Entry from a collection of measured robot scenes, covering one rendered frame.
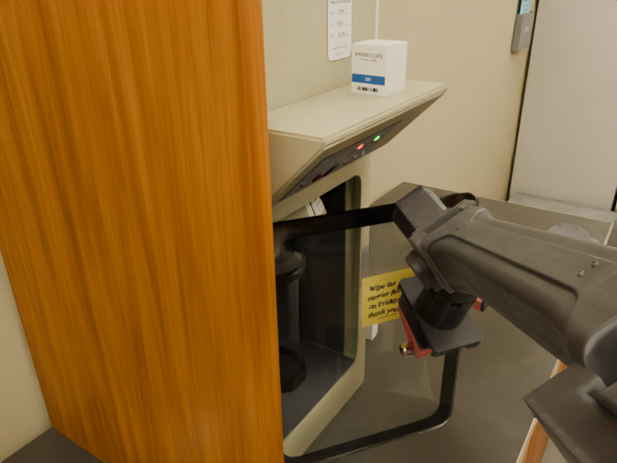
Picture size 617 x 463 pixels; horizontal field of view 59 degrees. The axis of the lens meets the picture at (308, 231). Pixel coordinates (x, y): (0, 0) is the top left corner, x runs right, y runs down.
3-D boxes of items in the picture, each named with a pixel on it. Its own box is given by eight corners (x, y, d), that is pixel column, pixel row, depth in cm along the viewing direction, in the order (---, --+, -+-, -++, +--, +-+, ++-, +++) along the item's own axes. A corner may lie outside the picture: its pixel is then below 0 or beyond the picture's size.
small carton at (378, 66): (351, 92, 70) (352, 42, 67) (372, 85, 73) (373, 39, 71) (385, 96, 67) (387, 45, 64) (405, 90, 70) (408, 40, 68)
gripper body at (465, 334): (430, 360, 62) (452, 327, 57) (394, 287, 68) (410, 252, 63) (478, 347, 64) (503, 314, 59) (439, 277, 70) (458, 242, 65)
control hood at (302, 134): (235, 212, 61) (229, 123, 56) (372, 141, 85) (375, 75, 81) (322, 236, 55) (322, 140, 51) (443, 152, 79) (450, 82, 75)
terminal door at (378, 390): (266, 475, 80) (250, 225, 62) (448, 421, 89) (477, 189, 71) (268, 479, 79) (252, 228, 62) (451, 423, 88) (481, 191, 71)
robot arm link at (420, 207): (420, 278, 51) (499, 225, 50) (357, 195, 57) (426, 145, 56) (441, 313, 61) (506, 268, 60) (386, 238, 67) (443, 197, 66)
